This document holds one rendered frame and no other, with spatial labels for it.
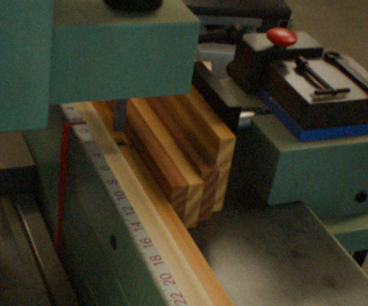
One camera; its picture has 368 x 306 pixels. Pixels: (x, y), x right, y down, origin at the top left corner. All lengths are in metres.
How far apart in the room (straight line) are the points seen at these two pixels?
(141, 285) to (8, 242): 0.27
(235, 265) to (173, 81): 0.16
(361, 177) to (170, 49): 0.24
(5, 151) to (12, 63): 0.29
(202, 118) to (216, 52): 0.63
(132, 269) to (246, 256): 0.12
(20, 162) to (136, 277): 0.30
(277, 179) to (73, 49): 0.23
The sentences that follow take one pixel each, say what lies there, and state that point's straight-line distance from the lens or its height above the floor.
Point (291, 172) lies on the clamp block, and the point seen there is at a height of 0.94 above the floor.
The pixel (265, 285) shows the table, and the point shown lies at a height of 0.90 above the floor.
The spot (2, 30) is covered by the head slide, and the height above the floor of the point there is 1.08.
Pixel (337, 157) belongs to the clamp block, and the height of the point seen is 0.95.
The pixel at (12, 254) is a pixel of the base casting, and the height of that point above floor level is 0.80.
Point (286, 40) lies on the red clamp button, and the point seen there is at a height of 1.02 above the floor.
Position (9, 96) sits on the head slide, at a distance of 0.60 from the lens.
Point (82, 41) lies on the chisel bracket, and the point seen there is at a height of 1.06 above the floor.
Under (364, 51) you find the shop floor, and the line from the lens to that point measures 3.49.
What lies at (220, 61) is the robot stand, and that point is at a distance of 1.34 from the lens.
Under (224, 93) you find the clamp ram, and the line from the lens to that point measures 0.72.
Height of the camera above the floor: 1.32
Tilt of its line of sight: 32 degrees down
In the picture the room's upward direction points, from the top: 9 degrees clockwise
